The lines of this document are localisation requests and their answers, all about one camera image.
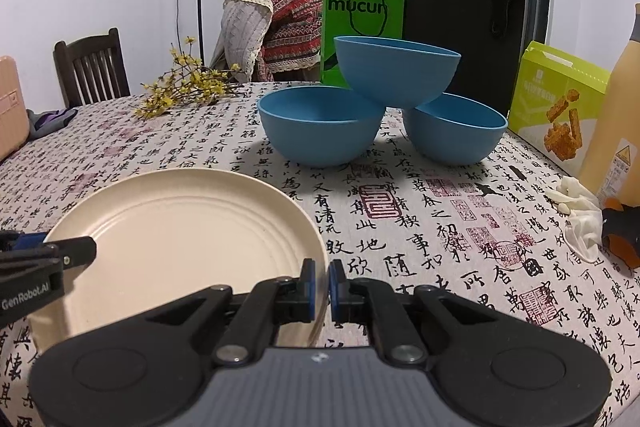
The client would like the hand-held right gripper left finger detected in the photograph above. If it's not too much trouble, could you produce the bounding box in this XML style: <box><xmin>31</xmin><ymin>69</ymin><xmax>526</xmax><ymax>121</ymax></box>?
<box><xmin>145</xmin><ymin>258</ymin><xmax>318</xmax><ymax>367</ymax></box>

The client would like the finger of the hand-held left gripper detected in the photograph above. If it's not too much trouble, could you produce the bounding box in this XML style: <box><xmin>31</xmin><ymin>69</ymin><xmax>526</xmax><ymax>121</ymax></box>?
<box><xmin>0</xmin><ymin>231</ymin><xmax>98</xmax><ymax>270</ymax></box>

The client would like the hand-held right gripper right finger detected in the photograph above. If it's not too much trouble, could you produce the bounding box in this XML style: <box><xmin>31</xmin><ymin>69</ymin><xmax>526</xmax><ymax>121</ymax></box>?
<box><xmin>328</xmin><ymin>258</ymin><xmax>494</xmax><ymax>367</ymax></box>

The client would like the cream plate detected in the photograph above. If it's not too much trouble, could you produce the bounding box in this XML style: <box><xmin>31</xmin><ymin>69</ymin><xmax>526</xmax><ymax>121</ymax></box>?
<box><xmin>29</xmin><ymin>167</ymin><xmax>332</xmax><ymax>350</ymax></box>

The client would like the blue bowl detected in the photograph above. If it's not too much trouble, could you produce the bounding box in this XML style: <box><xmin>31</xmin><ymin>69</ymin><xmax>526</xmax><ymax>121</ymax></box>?
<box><xmin>333</xmin><ymin>35</ymin><xmax>462</xmax><ymax>110</ymax></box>
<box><xmin>257</xmin><ymin>87</ymin><xmax>386</xmax><ymax>166</ymax></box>
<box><xmin>402</xmin><ymin>93</ymin><xmax>509</xmax><ymax>166</ymax></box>

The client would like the calligraphy print tablecloth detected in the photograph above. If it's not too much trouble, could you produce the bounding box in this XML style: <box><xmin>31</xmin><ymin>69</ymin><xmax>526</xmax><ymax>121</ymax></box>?
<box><xmin>0</xmin><ymin>81</ymin><xmax>640</xmax><ymax>427</ymax></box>

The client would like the grey purple cloth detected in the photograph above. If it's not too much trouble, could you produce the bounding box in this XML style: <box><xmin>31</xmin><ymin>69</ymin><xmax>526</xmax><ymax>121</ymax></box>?
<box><xmin>26</xmin><ymin>107</ymin><xmax>80</xmax><ymax>142</ymax></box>

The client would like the pink small suitcase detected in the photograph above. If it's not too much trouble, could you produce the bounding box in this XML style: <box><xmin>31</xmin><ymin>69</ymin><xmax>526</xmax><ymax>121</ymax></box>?
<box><xmin>0</xmin><ymin>55</ymin><xmax>28</xmax><ymax>162</ymax></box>

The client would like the dark wooden chair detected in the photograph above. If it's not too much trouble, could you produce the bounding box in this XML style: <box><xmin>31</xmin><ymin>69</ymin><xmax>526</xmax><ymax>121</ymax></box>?
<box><xmin>53</xmin><ymin>28</ymin><xmax>132</xmax><ymax>108</ymax></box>

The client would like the yellow flower branch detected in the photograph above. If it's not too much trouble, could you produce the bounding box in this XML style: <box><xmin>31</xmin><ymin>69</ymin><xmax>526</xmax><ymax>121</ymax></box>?
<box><xmin>134</xmin><ymin>36</ymin><xmax>246</xmax><ymax>122</ymax></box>

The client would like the white glove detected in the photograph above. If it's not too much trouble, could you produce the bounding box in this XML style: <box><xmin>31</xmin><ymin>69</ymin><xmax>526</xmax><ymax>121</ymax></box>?
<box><xmin>545</xmin><ymin>177</ymin><xmax>606</xmax><ymax>264</ymax></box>

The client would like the red patterned blanket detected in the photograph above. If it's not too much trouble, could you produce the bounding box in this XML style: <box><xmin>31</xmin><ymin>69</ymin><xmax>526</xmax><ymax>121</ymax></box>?
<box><xmin>210</xmin><ymin>0</ymin><xmax>326</xmax><ymax>82</ymax></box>

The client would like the green snack box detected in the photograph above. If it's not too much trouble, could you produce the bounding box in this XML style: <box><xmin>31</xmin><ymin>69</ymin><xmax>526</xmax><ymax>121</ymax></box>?
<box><xmin>508</xmin><ymin>41</ymin><xmax>612</xmax><ymax>180</ymax></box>

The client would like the green paper bag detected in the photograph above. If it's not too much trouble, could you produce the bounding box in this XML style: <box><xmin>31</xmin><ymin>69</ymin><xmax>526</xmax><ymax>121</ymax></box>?
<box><xmin>320</xmin><ymin>0</ymin><xmax>407</xmax><ymax>90</ymax></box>

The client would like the black orange object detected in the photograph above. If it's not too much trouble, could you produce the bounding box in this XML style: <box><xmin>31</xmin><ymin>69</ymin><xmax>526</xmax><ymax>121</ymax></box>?
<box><xmin>600</xmin><ymin>201</ymin><xmax>640</xmax><ymax>269</ymax></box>

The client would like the black paper bag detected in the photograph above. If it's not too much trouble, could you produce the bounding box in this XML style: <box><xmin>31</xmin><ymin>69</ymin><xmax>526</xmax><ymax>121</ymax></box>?
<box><xmin>402</xmin><ymin>0</ymin><xmax>527</xmax><ymax>120</ymax></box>

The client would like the beige bottle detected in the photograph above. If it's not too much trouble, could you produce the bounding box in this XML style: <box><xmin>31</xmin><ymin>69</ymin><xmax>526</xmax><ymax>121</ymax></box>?
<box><xmin>580</xmin><ymin>3</ymin><xmax>640</xmax><ymax>208</ymax></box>

